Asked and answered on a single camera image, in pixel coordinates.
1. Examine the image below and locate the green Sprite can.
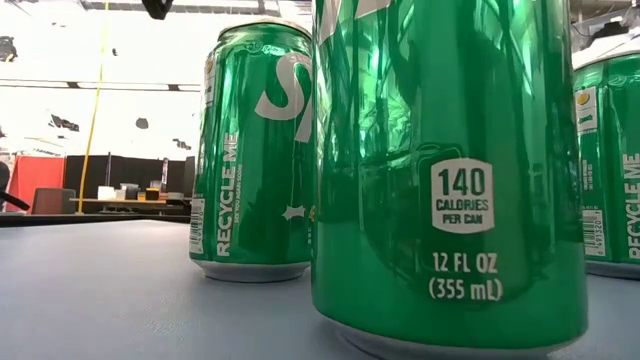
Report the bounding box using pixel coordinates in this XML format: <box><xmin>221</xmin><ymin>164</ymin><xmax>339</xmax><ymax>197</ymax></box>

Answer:
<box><xmin>310</xmin><ymin>0</ymin><xmax>590</xmax><ymax>360</ymax></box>
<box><xmin>571</xmin><ymin>47</ymin><xmax>640</xmax><ymax>281</ymax></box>
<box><xmin>188</xmin><ymin>17</ymin><xmax>317</xmax><ymax>284</ymax></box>

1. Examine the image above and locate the black monitor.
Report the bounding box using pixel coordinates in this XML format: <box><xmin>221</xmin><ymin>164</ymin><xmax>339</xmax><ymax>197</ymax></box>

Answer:
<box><xmin>135</xmin><ymin>157</ymin><xmax>164</xmax><ymax>191</ymax></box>
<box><xmin>167</xmin><ymin>155</ymin><xmax>197</xmax><ymax>199</ymax></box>

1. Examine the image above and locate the ceiling light fixture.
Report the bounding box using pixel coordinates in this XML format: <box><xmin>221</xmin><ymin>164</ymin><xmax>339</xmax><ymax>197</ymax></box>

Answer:
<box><xmin>82</xmin><ymin>1</ymin><xmax>281</xmax><ymax>16</ymax></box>

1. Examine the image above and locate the wooden desk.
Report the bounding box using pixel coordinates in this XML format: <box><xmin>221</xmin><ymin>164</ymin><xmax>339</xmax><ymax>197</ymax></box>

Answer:
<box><xmin>69</xmin><ymin>197</ymin><xmax>194</xmax><ymax>216</ymax></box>

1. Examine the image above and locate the grey hanging bar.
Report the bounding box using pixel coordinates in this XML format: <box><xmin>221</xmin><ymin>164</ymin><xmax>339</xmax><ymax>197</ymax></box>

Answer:
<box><xmin>0</xmin><ymin>79</ymin><xmax>202</xmax><ymax>92</ymax></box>

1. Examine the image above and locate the black partition panel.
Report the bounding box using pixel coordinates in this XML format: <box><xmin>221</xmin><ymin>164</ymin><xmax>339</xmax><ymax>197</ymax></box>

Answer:
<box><xmin>64</xmin><ymin>154</ymin><xmax>137</xmax><ymax>200</ymax></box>

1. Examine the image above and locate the brown box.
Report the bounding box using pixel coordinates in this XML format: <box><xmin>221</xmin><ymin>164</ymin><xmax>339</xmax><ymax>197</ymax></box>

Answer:
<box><xmin>30</xmin><ymin>187</ymin><xmax>77</xmax><ymax>215</ymax></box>

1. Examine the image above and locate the red partition panel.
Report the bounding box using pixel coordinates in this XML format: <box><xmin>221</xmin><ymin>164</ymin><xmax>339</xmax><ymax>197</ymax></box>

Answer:
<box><xmin>7</xmin><ymin>154</ymin><xmax>67</xmax><ymax>214</ymax></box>

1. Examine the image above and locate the yellow hanging strap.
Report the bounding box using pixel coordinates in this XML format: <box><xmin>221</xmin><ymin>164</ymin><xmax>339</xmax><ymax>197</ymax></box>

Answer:
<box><xmin>77</xmin><ymin>0</ymin><xmax>110</xmax><ymax>215</ymax></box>

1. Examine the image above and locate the black metal table frame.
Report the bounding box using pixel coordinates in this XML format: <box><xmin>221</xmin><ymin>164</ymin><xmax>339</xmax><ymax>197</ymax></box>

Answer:
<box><xmin>0</xmin><ymin>212</ymin><xmax>192</xmax><ymax>227</ymax></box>

